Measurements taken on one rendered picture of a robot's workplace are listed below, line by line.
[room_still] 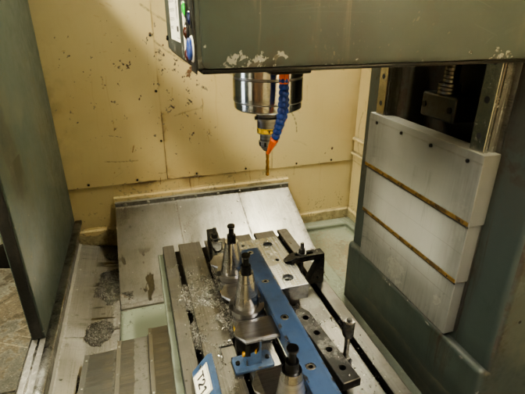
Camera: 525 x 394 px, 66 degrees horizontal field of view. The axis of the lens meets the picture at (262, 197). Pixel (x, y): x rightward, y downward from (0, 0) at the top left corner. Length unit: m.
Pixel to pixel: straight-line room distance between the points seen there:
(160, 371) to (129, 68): 1.23
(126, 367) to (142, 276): 0.54
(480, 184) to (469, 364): 0.49
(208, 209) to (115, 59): 0.80
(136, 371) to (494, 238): 1.04
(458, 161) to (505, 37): 0.34
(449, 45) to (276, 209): 1.48
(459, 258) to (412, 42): 0.60
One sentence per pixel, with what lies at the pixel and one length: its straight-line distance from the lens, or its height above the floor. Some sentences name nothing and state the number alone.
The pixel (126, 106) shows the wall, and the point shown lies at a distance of 1.94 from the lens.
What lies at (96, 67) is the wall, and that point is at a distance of 1.92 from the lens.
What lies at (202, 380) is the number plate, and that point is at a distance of 1.02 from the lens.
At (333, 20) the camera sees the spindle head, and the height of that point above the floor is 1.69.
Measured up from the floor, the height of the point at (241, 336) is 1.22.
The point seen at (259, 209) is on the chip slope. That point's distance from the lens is 2.06.
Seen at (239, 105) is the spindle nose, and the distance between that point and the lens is 0.92.
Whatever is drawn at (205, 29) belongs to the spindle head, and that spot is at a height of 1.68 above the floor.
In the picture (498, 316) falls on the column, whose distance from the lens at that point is 1.15.
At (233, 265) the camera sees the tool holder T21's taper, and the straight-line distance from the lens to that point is 0.81.
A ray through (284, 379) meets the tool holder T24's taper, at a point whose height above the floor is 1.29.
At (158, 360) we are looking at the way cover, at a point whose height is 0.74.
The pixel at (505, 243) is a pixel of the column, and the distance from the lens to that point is 1.08.
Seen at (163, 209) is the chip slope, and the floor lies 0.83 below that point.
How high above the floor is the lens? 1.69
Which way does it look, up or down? 24 degrees down
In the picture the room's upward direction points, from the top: straight up
